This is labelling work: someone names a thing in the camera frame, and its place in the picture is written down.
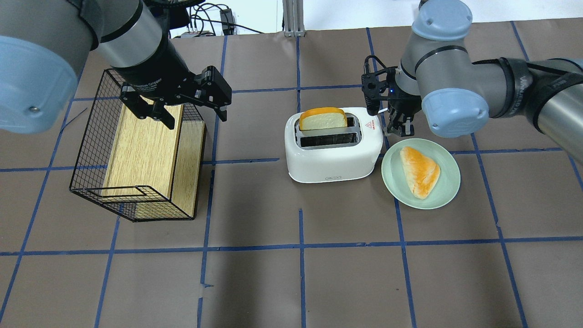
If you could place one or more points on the black wire basket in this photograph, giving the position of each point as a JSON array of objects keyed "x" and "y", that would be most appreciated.
[{"x": 91, "y": 165}]

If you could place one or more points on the aluminium frame post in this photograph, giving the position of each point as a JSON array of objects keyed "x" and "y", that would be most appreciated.
[{"x": 293, "y": 18}]

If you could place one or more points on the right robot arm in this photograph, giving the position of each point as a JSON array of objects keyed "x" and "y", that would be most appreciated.
[{"x": 459, "y": 96}]

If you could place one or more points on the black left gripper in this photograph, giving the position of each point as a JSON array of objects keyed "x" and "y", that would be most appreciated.
[{"x": 157, "y": 68}]

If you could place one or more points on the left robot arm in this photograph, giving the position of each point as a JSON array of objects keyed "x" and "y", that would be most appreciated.
[{"x": 45, "y": 45}]

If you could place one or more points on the light green plate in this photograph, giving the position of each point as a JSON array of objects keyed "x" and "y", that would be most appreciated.
[{"x": 447, "y": 185}]

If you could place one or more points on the yellow bread slice in toaster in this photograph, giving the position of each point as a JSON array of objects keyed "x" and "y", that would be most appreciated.
[{"x": 322, "y": 118}]

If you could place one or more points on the white two-slot toaster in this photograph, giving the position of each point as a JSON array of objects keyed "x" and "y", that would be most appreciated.
[{"x": 337, "y": 154}]

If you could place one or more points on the triangular orange bread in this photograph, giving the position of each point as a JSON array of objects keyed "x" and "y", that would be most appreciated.
[{"x": 421, "y": 172}]

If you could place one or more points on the light wooden shelf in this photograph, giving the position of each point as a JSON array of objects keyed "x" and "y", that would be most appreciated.
[{"x": 153, "y": 172}]

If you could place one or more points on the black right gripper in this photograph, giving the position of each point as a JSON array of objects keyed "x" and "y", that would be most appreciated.
[{"x": 402, "y": 106}]

